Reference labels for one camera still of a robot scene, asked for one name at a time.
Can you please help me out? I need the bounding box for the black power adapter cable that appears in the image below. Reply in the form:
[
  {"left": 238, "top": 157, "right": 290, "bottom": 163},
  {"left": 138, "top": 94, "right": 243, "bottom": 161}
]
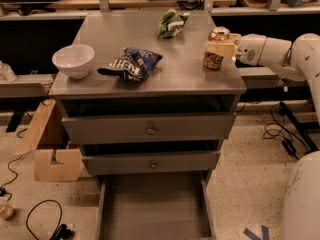
[{"left": 262, "top": 102, "right": 313, "bottom": 163}]

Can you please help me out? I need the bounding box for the clear plastic cup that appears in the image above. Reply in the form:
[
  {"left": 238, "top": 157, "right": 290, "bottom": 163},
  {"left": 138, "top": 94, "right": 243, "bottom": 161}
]
[{"left": 0, "top": 197, "right": 14, "bottom": 220}]

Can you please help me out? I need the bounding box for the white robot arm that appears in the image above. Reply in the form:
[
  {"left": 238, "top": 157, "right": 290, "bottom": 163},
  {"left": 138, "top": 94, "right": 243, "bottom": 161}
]
[{"left": 203, "top": 27, "right": 320, "bottom": 240}]

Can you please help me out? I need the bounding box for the grey open bottom drawer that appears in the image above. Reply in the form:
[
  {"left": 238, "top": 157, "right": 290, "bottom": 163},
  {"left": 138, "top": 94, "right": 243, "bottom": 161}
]
[{"left": 95, "top": 172, "right": 216, "bottom": 240}]

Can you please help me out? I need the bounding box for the white bowl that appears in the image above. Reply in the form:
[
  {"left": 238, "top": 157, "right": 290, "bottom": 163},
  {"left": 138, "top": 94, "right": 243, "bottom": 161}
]
[{"left": 52, "top": 44, "right": 95, "bottom": 79}]

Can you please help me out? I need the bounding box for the clear container at left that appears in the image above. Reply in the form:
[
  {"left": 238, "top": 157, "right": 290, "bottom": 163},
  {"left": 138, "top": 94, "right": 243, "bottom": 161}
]
[{"left": 0, "top": 61, "right": 17, "bottom": 83}]

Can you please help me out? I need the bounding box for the orange soda can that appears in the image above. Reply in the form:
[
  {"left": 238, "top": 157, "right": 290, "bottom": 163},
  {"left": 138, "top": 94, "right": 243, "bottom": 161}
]
[{"left": 203, "top": 26, "right": 230, "bottom": 70}]

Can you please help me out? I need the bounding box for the grey top drawer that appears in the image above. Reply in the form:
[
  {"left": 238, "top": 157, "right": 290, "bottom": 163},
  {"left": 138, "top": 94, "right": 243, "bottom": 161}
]
[{"left": 62, "top": 112, "right": 235, "bottom": 145}]

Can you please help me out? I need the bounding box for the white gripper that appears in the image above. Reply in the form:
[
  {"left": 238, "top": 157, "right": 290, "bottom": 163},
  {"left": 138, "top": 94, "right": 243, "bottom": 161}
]
[{"left": 204, "top": 33, "right": 292, "bottom": 66}]

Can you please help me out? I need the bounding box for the black floor cable loop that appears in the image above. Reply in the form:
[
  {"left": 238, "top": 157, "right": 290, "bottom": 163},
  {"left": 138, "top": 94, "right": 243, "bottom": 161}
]
[{"left": 25, "top": 199, "right": 73, "bottom": 240}]

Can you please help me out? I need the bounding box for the grey drawer cabinet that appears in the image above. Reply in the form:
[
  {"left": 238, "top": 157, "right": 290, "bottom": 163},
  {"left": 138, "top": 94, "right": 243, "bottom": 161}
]
[{"left": 50, "top": 11, "right": 246, "bottom": 175}]

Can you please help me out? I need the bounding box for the blue chip bag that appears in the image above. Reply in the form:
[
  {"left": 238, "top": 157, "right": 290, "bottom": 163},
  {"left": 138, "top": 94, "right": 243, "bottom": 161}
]
[{"left": 97, "top": 47, "right": 162, "bottom": 82}]

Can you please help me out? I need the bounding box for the wooden block stand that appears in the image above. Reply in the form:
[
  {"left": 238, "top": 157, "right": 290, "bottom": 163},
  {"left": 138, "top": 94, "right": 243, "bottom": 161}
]
[{"left": 13, "top": 99, "right": 84, "bottom": 182}]

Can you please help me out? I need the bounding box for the grey middle drawer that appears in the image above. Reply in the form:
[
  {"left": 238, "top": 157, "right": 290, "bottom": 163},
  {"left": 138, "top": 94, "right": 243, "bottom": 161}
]
[{"left": 82, "top": 151, "right": 220, "bottom": 175}]

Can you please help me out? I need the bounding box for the green chip bag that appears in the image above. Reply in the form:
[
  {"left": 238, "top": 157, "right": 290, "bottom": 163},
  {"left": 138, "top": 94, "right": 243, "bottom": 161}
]
[{"left": 157, "top": 9, "right": 189, "bottom": 39}]

